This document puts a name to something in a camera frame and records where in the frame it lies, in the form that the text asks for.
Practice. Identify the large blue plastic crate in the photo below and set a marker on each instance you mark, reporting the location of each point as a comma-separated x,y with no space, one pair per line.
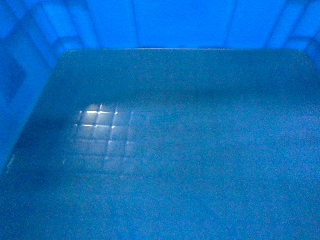
159,119

